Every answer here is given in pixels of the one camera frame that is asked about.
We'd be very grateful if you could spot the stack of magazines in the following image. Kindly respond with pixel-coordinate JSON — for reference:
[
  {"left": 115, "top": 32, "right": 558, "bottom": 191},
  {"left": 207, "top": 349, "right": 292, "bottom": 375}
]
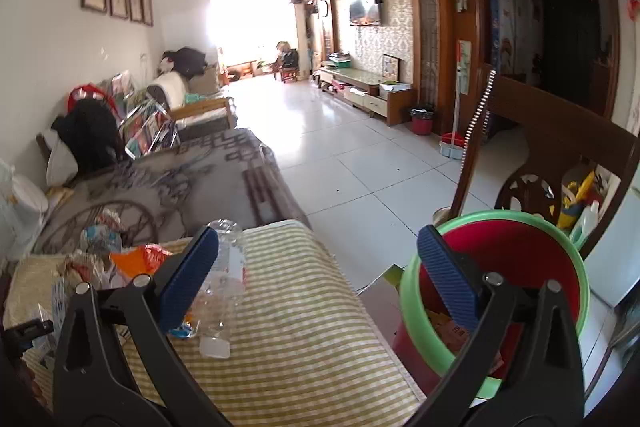
[{"left": 116, "top": 99, "right": 182, "bottom": 158}]

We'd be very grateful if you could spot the yellow plastic toy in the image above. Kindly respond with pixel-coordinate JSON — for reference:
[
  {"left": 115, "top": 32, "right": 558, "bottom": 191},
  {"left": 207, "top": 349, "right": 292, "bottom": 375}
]
[{"left": 556, "top": 171, "right": 597, "bottom": 229}]

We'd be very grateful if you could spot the blue and white wrapper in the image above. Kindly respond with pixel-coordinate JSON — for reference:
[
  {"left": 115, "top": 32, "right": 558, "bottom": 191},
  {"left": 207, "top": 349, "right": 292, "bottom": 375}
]
[{"left": 80, "top": 221, "right": 124, "bottom": 256}]

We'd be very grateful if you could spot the clear plastic bottle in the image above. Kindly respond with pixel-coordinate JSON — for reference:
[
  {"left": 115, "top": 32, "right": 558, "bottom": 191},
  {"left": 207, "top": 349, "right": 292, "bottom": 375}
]
[{"left": 190, "top": 219, "right": 249, "bottom": 359}]

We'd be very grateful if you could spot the carved wooden chair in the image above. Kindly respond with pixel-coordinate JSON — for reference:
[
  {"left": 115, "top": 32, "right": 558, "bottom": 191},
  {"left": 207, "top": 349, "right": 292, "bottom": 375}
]
[{"left": 357, "top": 69, "right": 635, "bottom": 408}]

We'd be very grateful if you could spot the orange snack wrapper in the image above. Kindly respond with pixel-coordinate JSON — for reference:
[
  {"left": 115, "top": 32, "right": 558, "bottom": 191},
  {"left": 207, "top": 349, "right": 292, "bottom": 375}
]
[{"left": 110, "top": 244, "right": 174, "bottom": 278}]

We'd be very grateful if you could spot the dark door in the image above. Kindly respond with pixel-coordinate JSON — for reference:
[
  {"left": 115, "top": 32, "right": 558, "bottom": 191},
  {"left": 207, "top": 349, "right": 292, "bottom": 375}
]
[{"left": 539, "top": 0, "right": 602, "bottom": 110}]

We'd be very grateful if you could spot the wooden sofa with cushions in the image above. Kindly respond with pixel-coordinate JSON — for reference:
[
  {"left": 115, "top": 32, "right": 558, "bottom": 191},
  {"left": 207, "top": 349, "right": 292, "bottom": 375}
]
[{"left": 144, "top": 69, "right": 239, "bottom": 142}]

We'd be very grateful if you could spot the blue wall poster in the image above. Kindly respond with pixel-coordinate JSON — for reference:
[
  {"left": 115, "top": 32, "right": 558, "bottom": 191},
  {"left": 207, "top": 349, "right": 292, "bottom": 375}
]
[{"left": 482, "top": 0, "right": 527, "bottom": 75}]

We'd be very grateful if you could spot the wall calendar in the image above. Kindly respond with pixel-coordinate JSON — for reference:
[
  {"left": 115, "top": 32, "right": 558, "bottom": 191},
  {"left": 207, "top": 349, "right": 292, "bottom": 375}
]
[{"left": 457, "top": 39, "right": 474, "bottom": 96}]

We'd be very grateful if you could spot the white pillow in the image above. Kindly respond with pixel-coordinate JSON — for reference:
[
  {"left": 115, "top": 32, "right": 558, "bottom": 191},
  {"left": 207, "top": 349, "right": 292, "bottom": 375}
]
[{"left": 45, "top": 133, "right": 82, "bottom": 188}]

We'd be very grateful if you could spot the red bag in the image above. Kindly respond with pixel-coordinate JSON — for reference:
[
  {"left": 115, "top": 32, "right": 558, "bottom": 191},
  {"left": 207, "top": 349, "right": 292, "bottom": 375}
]
[{"left": 67, "top": 82, "right": 114, "bottom": 114}]

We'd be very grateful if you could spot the yellow striped mat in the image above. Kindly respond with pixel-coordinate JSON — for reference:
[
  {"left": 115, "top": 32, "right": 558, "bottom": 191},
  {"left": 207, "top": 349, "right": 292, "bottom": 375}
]
[{"left": 4, "top": 219, "right": 427, "bottom": 427}]

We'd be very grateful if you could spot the small red waste bin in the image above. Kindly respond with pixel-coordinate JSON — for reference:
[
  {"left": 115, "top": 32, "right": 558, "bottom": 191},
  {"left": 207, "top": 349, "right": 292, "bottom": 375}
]
[{"left": 409, "top": 106, "right": 435, "bottom": 136}]

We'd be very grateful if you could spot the silver coiled strip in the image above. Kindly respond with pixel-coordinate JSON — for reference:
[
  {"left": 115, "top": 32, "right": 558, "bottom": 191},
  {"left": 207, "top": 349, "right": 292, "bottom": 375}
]
[{"left": 464, "top": 69, "right": 497, "bottom": 144}]

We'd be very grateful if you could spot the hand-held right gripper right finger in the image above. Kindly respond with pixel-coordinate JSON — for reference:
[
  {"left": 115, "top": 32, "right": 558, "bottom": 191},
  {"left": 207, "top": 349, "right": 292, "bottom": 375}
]
[{"left": 400, "top": 224, "right": 586, "bottom": 427}]

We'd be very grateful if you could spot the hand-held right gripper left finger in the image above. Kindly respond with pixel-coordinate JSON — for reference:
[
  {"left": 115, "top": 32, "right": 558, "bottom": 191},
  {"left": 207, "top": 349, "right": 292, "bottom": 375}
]
[{"left": 52, "top": 225, "right": 236, "bottom": 427}]

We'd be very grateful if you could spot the clear crumpled plastic wrap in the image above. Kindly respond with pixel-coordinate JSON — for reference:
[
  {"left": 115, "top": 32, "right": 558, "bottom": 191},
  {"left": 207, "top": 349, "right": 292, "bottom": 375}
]
[{"left": 59, "top": 252, "right": 132, "bottom": 294}]

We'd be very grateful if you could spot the grey patterned blanket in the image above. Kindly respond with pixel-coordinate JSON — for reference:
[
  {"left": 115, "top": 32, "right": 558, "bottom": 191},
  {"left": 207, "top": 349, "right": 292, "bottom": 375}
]
[{"left": 30, "top": 128, "right": 312, "bottom": 256}]

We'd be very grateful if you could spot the red bin with green rim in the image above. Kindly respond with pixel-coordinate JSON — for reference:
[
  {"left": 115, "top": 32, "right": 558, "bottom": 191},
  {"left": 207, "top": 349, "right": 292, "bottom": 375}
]
[{"left": 392, "top": 210, "right": 592, "bottom": 400}]

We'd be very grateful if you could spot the wooden television cabinet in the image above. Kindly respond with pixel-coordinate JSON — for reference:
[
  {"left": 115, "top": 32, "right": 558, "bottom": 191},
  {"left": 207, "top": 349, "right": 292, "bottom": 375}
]
[{"left": 317, "top": 63, "right": 417, "bottom": 128}]

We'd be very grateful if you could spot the red and blue dustpan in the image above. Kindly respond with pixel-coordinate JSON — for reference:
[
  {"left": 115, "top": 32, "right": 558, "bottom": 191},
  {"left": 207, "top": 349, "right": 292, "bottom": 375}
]
[{"left": 438, "top": 42, "right": 469, "bottom": 160}]

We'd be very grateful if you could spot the black clothing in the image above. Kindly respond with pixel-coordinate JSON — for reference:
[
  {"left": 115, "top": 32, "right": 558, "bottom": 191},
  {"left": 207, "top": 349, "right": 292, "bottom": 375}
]
[{"left": 51, "top": 99, "right": 127, "bottom": 168}]

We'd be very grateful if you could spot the wall-mounted television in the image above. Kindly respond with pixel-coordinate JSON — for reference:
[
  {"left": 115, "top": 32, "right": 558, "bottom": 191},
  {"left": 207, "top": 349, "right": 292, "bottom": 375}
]
[{"left": 348, "top": 0, "right": 384, "bottom": 27}]

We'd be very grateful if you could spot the black bag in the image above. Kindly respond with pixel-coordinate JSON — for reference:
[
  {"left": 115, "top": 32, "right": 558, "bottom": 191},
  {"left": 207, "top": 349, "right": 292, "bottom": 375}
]
[{"left": 169, "top": 47, "right": 209, "bottom": 77}]

